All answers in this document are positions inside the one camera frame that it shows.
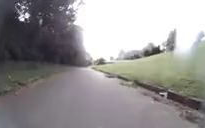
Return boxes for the small bush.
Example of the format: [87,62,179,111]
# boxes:
[94,57,107,66]

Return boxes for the grey asphalt road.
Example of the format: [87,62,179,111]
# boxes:
[0,66,205,128]

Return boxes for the distant row of trees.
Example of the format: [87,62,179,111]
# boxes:
[117,28,178,61]

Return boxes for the grass slope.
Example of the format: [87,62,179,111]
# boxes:
[94,39,205,102]

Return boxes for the dark wood of trees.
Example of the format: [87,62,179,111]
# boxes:
[0,0,94,67]

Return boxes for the dark stone kerb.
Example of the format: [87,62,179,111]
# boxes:
[91,66,205,114]

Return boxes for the grass verge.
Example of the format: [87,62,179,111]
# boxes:
[0,61,71,98]

